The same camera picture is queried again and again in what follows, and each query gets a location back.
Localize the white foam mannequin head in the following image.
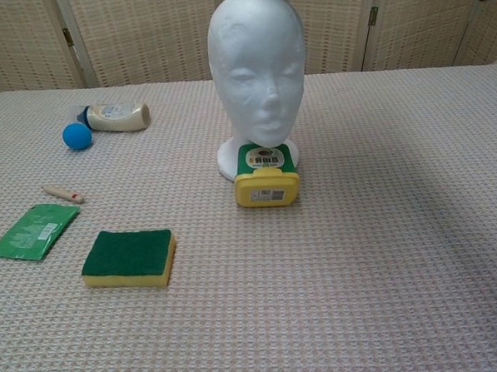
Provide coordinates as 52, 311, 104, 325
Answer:
205, 0, 311, 185

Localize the green yellow seasoning box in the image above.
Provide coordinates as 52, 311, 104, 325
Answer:
231, 141, 302, 209

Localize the beige woven tablecloth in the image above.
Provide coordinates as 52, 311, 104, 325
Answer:
0, 63, 497, 372

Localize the green yellow scrub sponge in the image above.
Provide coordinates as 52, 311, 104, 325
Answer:
79, 226, 180, 292

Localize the cream mayonnaise squeeze bottle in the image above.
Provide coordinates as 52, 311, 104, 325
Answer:
69, 100, 152, 136

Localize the blue ball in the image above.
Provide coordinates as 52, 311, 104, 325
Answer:
62, 121, 94, 151

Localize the woven folding screen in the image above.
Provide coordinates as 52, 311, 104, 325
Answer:
0, 0, 497, 98

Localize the small wooden stick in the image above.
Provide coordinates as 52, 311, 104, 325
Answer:
42, 182, 86, 206

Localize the green foil sachet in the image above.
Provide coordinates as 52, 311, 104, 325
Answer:
0, 201, 85, 264

